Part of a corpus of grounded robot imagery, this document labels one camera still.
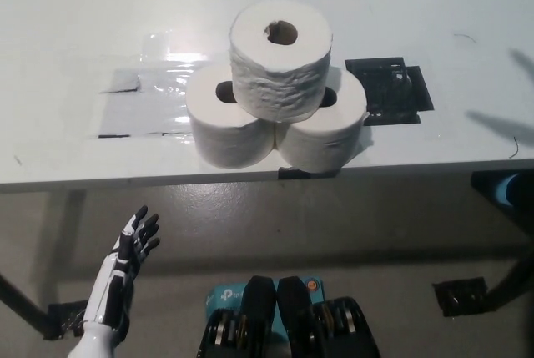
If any smooth white toilet paper roll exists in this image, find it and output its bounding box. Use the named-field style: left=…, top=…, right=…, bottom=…
left=185, top=64, right=279, bottom=169
left=275, top=68, right=368, bottom=169

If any black square tape patch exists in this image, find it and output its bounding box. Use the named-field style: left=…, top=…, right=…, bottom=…
left=345, top=56, right=435, bottom=127

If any clear glossy tape patch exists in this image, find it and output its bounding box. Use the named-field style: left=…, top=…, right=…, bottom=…
left=87, top=32, right=234, bottom=140

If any black and blue object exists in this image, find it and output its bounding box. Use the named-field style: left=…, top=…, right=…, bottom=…
left=471, top=170, right=534, bottom=213

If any teal tp-link box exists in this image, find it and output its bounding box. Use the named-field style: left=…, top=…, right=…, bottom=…
left=204, top=276, right=326, bottom=338

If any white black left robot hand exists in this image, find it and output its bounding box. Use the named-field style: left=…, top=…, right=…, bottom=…
left=81, top=205, right=162, bottom=334

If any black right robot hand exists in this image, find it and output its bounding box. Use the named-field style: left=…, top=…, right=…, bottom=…
left=466, top=49, right=534, bottom=140

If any small black tape strip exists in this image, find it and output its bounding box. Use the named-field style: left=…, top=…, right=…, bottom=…
left=277, top=167, right=312, bottom=179

